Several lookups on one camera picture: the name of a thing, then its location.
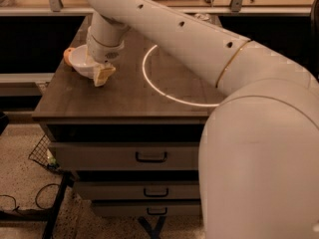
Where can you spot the bottom grey drawer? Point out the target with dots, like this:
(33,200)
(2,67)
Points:
(146,208)

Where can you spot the middle grey drawer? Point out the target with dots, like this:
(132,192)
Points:
(138,190)

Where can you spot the grey drawer cabinet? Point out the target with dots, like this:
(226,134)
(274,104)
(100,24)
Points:
(151,97)

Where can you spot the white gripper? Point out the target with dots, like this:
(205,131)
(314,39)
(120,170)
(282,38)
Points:
(107,54)

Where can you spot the top grey drawer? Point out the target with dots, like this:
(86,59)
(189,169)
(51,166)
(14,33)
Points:
(131,156)

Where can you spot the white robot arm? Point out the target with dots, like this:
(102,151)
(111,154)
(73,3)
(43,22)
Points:
(258,155)

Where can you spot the black wire basket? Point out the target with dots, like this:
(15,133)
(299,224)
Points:
(43,156)

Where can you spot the orange fruit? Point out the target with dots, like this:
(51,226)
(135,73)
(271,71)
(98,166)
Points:
(67,54)

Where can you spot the grey drawer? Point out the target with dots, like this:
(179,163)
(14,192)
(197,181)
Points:
(131,156)
(146,208)
(138,190)

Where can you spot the green white soda can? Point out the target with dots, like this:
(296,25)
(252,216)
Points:
(203,17)

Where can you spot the white bowl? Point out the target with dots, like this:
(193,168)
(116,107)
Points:
(82,62)

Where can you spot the black stand leg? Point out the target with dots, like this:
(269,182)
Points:
(53,213)

